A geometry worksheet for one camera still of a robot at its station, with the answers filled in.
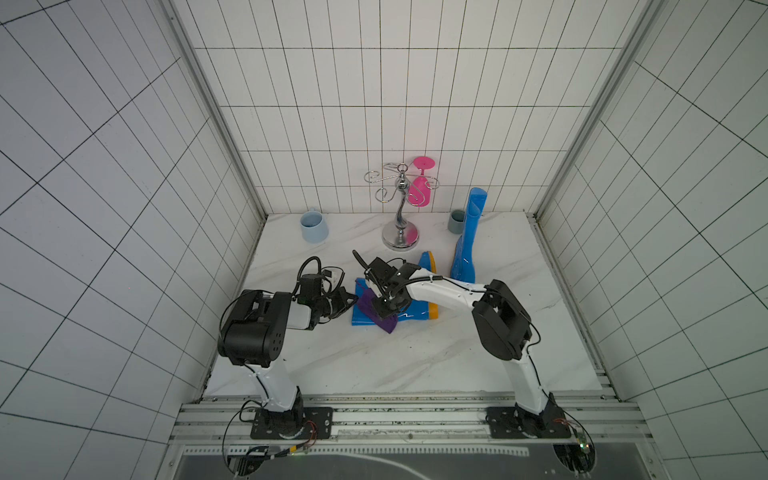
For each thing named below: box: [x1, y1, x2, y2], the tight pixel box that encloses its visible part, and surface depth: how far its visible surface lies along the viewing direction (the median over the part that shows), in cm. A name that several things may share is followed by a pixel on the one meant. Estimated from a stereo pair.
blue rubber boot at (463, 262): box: [450, 187, 488, 283], surface depth 99 cm
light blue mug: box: [300, 208, 329, 243], surface depth 113 cm
